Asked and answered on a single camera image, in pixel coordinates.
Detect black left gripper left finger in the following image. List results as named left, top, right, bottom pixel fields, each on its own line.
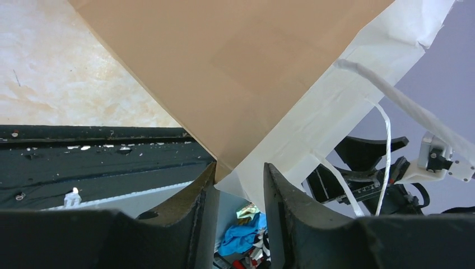
left=1, top=163, right=219, bottom=268

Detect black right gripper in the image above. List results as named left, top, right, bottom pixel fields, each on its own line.
left=306, top=136, right=431, bottom=216

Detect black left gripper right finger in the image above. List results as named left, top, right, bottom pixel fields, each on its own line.
left=263, top=163, right=474, bottom=268

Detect brown paper bag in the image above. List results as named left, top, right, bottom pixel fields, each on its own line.
left=71, top=1, right=474, bottom=210

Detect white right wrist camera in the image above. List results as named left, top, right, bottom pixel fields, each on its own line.
left=394, top=131, right=474, bottom=184

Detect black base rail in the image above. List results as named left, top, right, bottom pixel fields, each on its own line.
left=1, top=125, right=214, bottom=210

